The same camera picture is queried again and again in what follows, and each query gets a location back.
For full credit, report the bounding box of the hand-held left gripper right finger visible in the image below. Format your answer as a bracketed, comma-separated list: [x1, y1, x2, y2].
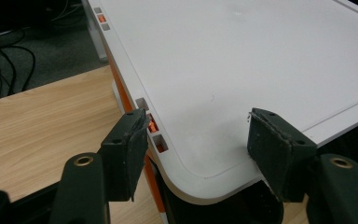
[246, 107, 318, 203]

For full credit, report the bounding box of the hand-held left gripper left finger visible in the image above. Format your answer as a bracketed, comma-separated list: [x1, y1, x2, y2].
[100, 107, 152, 203]

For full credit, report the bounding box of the white two-tier shoe rack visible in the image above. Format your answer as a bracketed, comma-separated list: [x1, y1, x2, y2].
[87, 0, 358, 224]

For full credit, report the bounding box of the bundle of black cables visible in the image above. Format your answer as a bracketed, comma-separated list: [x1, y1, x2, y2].
[0, 0, 85, 101]

